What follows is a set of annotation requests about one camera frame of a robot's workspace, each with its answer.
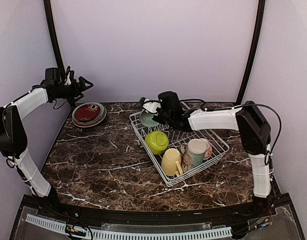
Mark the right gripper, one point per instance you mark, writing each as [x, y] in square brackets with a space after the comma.
[157, 119]

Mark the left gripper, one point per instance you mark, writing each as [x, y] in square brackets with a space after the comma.
[77, 90]

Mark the dark red floral bowl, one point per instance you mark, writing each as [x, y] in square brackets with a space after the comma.
[87, 112]

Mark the light teal plate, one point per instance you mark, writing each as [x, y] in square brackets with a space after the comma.
[102, 109]

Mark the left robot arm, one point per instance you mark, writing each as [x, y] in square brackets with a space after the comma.
[58, 84]

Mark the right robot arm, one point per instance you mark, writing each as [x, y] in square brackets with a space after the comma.
[247, 119]

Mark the light teal bowl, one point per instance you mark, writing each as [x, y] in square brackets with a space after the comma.
[146, 119]

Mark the lime green bowl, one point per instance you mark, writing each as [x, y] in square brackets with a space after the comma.
[157, 141]

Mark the teal patterned mug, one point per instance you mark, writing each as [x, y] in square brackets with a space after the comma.
[193, 153]

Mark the yellow mug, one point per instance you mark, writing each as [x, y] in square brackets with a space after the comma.
[171, 163]

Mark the pink and white cup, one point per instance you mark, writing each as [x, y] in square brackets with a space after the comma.
[209, 150]

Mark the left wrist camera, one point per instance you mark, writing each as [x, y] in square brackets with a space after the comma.
[68, 77]

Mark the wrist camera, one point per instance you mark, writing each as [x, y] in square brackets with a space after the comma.
[149, 106]
[68, 77]

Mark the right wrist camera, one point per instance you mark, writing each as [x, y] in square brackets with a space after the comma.
[149, 106]

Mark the white wire dish rack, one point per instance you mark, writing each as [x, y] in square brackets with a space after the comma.
[176, 139]

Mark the left black frame post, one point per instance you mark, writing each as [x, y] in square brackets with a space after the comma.
[53, 34]

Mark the black frame post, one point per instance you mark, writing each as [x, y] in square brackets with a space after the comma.
[252, 51]
[53, 34]

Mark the black front rail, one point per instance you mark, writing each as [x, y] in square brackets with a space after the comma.
[95, 217]

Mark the white slotted cable duct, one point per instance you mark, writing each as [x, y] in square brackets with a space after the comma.
[110, 231]

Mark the right black frame post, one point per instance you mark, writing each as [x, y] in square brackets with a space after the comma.
[252, 51]

